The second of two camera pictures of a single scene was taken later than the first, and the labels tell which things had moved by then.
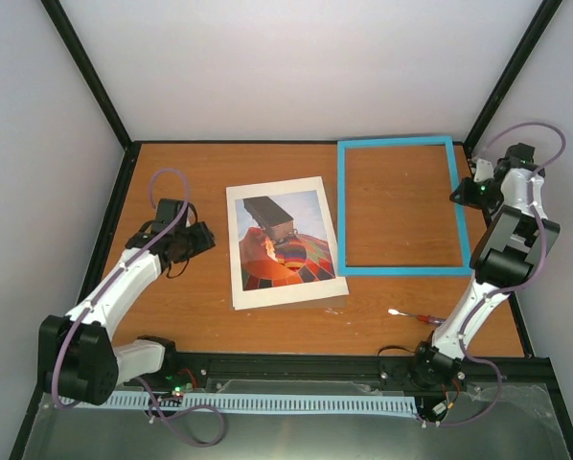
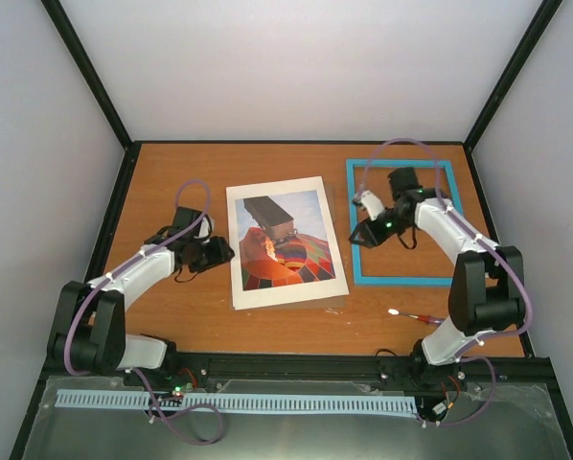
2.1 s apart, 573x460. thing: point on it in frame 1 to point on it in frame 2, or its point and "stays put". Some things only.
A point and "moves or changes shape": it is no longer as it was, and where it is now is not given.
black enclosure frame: x=98 y=266 stays put
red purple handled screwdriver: x=422 y=317 stays put
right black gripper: x=465 y=198 to x=372 y=238
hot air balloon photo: x=283 y=240 stays put
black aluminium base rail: x=516 y=371 stays put
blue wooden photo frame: x=397 y=270 moves or changes shape
